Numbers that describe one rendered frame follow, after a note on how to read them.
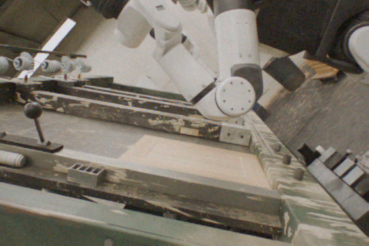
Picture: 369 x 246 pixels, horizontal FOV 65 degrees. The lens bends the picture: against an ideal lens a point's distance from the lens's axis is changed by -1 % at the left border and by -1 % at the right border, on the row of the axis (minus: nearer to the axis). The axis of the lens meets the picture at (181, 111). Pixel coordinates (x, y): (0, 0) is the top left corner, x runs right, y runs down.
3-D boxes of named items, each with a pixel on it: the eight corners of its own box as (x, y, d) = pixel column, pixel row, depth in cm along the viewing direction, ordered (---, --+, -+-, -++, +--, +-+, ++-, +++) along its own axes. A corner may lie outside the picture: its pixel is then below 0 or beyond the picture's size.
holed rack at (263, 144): (276, 157, 92) (277, 156, 92) (267, 156, 92) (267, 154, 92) (239, 103, 254) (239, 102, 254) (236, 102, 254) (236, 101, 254)
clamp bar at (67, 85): (242, 130, 155) (250, 86, 152) (36, 93, 167) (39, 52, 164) (240, 126, 165) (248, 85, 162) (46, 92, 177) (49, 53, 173)
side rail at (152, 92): (232, 115, 248) (234, 103, 246) (109, 94, 259) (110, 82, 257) (231, 114, 256) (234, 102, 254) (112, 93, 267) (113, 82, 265)
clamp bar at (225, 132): (249, 147, 120) (260, 90, 117) (-12, 99, 132) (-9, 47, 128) (246, 141, 130) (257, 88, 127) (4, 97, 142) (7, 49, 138)
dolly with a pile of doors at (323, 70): (368, 52, 356) (344, 30, 356) (337, 83, 360) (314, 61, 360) (343, 58, 417) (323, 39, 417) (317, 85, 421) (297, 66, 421)
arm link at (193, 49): (179, 34, 125) (199, 58, 125) (164, 45, 121) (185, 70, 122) (184, 27, 119) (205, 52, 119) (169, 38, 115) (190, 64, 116)
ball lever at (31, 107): (47, 153, 70) (33, 110, 61) (33, 151, 70) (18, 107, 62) (55, 143, 73) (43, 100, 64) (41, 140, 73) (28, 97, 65)
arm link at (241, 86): (253, 120, 69) (244, 30, 72) (276, 114, 56) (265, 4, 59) (205, 122, 68) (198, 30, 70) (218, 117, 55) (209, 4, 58)
